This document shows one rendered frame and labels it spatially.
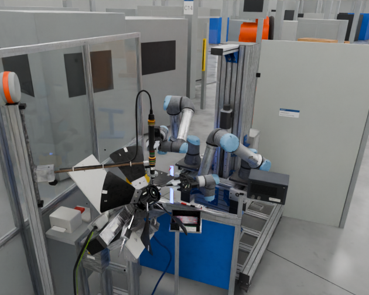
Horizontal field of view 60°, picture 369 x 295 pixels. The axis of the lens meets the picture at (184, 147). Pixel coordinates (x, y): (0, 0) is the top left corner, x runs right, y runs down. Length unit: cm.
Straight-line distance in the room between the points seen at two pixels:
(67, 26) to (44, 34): 31
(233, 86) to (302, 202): 190
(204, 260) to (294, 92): 190
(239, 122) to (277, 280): 152
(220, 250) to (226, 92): 126
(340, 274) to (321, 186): 94
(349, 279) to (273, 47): 232
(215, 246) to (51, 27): 308
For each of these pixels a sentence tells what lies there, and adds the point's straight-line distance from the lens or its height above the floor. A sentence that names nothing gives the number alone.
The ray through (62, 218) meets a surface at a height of 97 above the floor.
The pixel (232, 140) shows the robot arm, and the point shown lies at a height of 148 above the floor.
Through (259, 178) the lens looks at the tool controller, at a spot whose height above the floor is 123.
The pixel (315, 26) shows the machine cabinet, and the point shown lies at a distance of 1234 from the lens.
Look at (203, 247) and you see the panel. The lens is 271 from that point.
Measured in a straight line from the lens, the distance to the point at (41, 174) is 198.
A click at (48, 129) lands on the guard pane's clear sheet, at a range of 229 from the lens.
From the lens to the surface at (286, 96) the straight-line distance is 353.
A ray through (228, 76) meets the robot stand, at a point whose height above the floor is 178.
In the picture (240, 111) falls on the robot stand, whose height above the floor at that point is 152.
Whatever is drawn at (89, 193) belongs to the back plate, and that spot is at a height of 122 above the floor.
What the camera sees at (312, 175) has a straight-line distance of 383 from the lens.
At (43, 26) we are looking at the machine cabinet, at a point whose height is 205.
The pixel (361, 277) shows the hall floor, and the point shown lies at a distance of 361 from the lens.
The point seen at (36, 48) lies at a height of 203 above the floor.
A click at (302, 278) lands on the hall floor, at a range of 337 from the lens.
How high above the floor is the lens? 226
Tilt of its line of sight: 23 degrees down
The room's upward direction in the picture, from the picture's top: 1 degrees clockwise
